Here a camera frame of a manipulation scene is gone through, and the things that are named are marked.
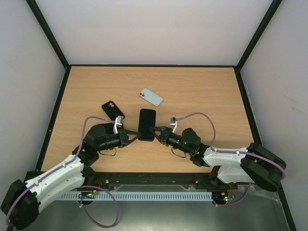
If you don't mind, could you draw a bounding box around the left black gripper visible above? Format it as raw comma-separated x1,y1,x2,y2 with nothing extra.
96,128,141,152

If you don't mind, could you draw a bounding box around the black phone screen up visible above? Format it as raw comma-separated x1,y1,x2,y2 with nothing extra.
138,108,156,141

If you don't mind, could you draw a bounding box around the light blue phone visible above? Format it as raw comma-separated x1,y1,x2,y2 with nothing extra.
139,88,164,107

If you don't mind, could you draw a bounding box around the black case with camera holes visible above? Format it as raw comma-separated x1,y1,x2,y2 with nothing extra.
99,123,114,135

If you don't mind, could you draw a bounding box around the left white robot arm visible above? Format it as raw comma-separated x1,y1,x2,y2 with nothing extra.
0,124,141,230

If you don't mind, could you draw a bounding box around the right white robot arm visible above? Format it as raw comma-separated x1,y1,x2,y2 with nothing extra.
149,127,286,192

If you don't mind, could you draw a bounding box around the black case top left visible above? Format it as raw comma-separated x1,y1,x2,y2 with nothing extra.
102,101,125,121

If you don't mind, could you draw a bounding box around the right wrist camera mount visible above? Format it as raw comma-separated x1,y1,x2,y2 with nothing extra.
170,117,178,133

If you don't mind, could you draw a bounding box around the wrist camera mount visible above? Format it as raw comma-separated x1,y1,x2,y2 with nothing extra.
170,117,178,133
113,116,124,134

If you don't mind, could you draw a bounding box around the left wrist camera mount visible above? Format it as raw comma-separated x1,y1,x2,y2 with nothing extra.
113,116,124,134

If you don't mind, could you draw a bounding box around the black frame base rail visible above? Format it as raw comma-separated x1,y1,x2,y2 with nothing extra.
67,172,280,191

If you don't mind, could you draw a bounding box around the white slotted cable duct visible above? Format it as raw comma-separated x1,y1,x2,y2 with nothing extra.
57,191,212,202

